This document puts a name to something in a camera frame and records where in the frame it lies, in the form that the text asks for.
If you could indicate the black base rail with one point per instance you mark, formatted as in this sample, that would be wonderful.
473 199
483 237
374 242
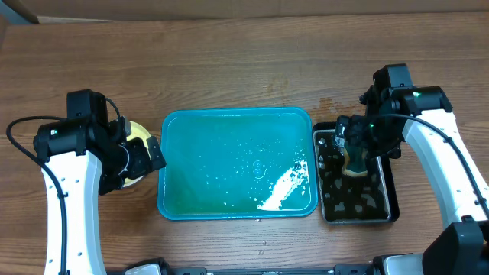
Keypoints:
267 271

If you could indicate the yellow green sponge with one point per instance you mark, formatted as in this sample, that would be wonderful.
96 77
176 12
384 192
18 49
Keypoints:
354 162

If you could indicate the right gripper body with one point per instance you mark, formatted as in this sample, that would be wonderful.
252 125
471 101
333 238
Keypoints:
381 137

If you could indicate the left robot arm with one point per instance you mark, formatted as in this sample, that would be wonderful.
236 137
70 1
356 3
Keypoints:
83 158

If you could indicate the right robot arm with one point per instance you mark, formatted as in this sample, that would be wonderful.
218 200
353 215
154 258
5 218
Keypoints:
423 118

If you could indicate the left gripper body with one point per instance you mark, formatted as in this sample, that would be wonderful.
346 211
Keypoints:
133 161

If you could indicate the teal plastic tray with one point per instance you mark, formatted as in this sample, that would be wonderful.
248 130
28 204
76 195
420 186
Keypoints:
237 163

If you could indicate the black water tray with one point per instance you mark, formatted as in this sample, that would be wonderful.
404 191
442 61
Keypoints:
352 200

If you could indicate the green rimmed plate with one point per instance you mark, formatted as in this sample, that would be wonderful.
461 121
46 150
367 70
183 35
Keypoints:
137 131

